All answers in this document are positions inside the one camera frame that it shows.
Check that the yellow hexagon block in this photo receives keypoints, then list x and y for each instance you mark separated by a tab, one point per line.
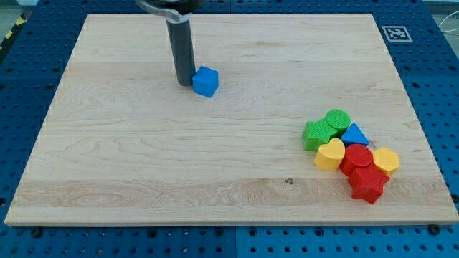
386	160

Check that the blue triangle block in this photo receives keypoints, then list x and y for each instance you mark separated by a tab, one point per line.
354	135

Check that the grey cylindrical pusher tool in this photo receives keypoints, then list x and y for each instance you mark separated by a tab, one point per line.
182	48

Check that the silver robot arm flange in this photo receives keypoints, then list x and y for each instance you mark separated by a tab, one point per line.
174	11

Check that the red star block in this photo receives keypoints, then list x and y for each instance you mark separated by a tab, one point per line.
367	183

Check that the light wooden board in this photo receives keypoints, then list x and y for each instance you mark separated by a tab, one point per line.
123	144

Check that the white fiducial marker tag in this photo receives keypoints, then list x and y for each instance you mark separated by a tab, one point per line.
396	33

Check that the green star block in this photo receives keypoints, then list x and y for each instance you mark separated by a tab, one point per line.
317	133

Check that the yellow heart block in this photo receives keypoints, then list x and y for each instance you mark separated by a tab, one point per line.
329	156

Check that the red cylinder block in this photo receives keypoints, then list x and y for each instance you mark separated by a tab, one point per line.
356	156

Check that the green cylinder block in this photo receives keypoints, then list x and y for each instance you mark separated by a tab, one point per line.
339	120

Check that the blue cube block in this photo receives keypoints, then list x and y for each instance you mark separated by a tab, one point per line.
206	81

